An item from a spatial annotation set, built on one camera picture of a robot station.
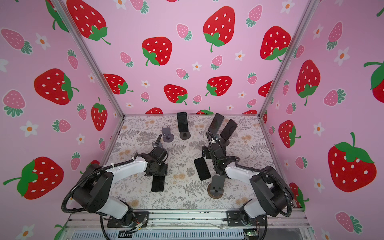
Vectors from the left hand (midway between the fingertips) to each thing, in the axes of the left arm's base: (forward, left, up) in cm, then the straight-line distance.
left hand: (162, 171), depth 91 cm
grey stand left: (+23, -1, +5) cm, 23 cm away
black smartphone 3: (+23, -42, +14) cm, 50 cm away
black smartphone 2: (+30, -34, +11) cm, 47 cm away
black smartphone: (+33, -11, +14) cm, 37 cm away
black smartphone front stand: (+3, -24, -2) cm, 24 cm away
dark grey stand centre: (+28, -12, 0) cm, 31 cm away
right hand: (+13, -30, +11) cm, 34 cm away
